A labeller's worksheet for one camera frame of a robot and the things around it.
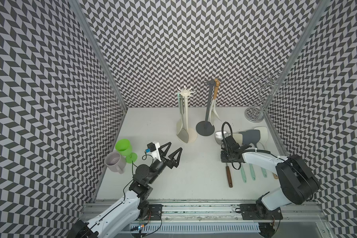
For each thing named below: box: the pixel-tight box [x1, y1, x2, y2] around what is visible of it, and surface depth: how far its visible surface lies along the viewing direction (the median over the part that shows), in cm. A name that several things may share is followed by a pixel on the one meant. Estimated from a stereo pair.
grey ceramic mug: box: [104, 151, 127, 175], surface depth 83 cm
